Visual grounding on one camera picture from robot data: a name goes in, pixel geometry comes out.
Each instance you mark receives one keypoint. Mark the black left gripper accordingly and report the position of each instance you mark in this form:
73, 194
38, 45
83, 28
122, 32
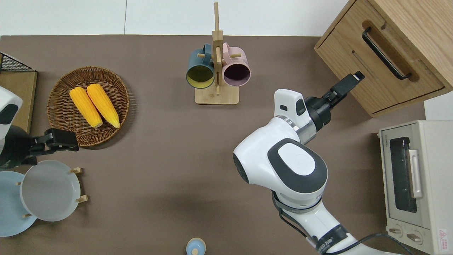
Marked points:
17, 148

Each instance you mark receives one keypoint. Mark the light wooden cabinet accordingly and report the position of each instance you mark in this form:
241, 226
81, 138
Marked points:
424, 21

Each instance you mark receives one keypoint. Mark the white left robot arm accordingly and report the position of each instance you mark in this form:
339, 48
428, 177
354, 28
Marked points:
9, 102

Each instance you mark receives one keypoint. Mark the grey plate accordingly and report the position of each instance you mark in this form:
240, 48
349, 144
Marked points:
49, 191

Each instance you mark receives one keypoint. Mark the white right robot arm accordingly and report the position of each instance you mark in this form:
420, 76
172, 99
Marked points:
283, 170

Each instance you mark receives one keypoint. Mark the light blue plate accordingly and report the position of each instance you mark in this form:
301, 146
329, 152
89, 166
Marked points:
10, 216

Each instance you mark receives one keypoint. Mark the brown table mat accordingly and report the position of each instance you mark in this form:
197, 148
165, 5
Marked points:
159, 159

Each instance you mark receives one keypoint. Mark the white toaster oven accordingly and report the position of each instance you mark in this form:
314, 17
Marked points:
439, 177

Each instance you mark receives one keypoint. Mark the dark blue mug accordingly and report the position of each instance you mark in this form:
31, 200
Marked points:
194, 62

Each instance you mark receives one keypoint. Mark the pink mug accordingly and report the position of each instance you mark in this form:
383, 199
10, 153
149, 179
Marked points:
244, 62

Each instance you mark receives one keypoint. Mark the wooden mug rack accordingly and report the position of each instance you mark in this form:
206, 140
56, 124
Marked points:
216, 97

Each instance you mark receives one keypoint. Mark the yellow corn cob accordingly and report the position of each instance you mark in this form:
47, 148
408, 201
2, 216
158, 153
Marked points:
102, 104
85, 106

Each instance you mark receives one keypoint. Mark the wooden plate rack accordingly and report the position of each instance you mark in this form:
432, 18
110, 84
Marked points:
78, 170

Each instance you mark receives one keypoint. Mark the brown wicker basket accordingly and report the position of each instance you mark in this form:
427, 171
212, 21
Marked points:
60, 106

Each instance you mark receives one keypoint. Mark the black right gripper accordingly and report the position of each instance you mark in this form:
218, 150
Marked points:
320, 109

